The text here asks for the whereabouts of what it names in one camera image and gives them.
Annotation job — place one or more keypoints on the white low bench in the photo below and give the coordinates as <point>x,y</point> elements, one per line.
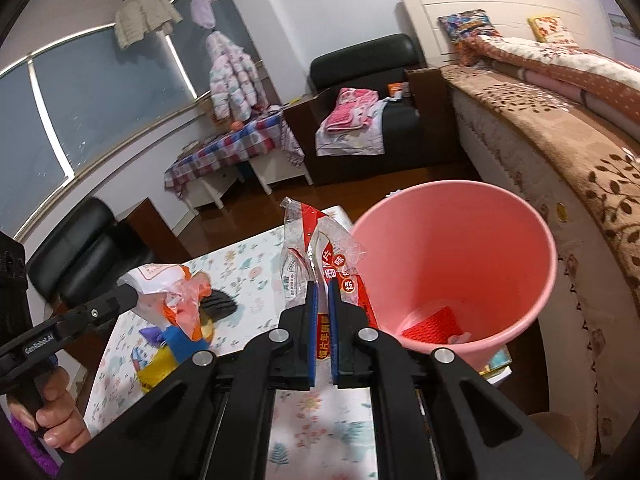
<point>280,172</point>

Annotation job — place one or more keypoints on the black leather armchair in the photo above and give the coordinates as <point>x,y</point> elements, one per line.
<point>360,65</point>
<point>75,255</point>

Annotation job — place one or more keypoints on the small orange box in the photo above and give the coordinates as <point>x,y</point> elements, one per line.
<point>399,91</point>

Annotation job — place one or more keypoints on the white orange plastic bag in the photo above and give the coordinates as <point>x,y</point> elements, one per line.
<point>155,275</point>

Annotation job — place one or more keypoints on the white bed headboard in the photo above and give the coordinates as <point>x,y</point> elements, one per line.
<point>500,2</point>

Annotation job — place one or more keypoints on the black ribbed object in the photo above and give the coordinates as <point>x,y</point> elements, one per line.
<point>220,305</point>

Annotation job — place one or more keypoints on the colourful patterned pillow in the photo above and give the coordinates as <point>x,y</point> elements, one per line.
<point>467,22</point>

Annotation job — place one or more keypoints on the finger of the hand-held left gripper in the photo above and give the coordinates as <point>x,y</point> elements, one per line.
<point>100,305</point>

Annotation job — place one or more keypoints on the blue plastic wrapper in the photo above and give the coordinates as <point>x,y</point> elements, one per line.
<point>175,340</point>

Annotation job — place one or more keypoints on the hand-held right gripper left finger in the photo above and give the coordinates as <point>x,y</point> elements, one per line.
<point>311,345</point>

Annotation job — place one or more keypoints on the pale floral folded cloth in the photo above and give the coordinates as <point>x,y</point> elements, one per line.
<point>360,142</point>

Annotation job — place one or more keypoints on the clear red printed plastic wrapper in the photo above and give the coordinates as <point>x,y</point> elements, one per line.
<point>305,240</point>

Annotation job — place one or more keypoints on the pink white puffer jacket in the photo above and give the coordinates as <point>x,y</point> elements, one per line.
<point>232,80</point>

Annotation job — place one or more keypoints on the orange floral quilt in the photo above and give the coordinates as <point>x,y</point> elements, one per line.
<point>575,70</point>

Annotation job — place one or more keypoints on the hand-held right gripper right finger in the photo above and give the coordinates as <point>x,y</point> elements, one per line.
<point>334,345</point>

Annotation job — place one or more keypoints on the beige knitted hanging garment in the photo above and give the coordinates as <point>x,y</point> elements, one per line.
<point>142,15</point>

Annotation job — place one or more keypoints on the purple hanging garment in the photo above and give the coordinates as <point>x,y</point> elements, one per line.
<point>202,10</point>

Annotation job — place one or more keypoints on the pink plastic bucket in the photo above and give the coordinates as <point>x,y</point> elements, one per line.
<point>450,240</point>

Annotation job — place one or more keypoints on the orange fruit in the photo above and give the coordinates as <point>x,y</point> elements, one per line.
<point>236,125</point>

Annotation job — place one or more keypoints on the large curved window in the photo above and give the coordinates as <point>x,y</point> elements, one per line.
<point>100,110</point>

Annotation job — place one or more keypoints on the brown leaf pattern bedspread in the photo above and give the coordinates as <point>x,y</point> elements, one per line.
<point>550,135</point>

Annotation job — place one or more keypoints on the person's left hand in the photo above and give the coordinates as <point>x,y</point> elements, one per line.
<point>65,425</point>

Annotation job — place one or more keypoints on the person's left forearm purple sleeve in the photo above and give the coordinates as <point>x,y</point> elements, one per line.
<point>30,447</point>

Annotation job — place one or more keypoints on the red flat packet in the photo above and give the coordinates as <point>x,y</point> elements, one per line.
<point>435,325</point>

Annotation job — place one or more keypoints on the colourful book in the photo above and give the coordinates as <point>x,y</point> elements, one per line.
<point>497,365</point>

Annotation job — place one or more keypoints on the yellow foam fruit net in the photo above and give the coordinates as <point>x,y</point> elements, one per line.
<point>155,372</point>

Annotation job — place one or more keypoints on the plaid patchwork cloth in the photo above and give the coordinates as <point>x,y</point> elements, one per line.
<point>225,150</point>

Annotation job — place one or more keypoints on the yellow red floral pillow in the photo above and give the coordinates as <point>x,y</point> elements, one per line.
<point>550,27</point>

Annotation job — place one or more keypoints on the pink folded garment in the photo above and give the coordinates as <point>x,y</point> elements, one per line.
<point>350,107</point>

